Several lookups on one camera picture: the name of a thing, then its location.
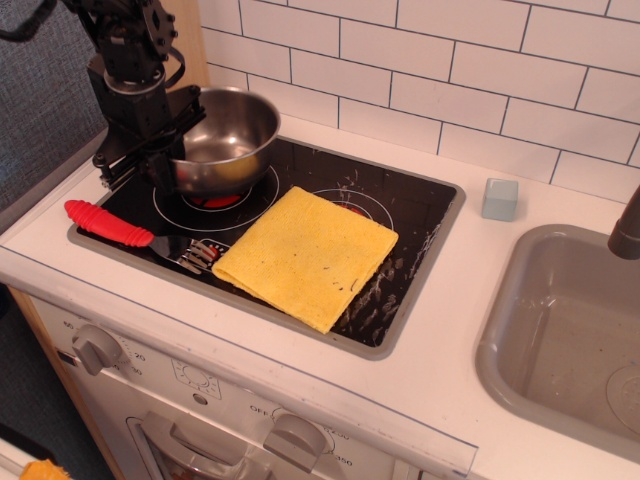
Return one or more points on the black toy stovetop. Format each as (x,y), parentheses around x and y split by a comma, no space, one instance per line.
(420,209)

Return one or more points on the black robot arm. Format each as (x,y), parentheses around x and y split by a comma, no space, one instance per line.
(133,75)

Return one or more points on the yellow folded cloth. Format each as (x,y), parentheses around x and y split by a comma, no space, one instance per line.
(307,257)

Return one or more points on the grey oven knob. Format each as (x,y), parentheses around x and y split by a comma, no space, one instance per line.
(296,441)

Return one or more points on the orange object at corner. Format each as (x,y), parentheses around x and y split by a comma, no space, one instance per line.
(43,470)

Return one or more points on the stainless steel pot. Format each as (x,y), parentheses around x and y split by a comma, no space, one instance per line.
(228,151)

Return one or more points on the grey sink basin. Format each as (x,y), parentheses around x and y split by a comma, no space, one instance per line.
(561,343)

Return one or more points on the wooden side post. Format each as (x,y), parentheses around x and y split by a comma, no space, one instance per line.
(189,42)

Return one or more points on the red handled metal fork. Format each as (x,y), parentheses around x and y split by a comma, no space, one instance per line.
(191,254)

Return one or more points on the grey faucet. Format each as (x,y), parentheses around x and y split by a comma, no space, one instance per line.
(624,239)

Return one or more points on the grey timer knob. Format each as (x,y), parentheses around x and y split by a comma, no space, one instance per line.
(96,349)

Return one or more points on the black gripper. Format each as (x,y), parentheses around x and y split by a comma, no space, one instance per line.
(146,127)

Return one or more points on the grey oven door handle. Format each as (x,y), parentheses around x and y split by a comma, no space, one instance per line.
(198,451)

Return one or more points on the light blue block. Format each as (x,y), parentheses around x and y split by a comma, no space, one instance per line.
(500,199)

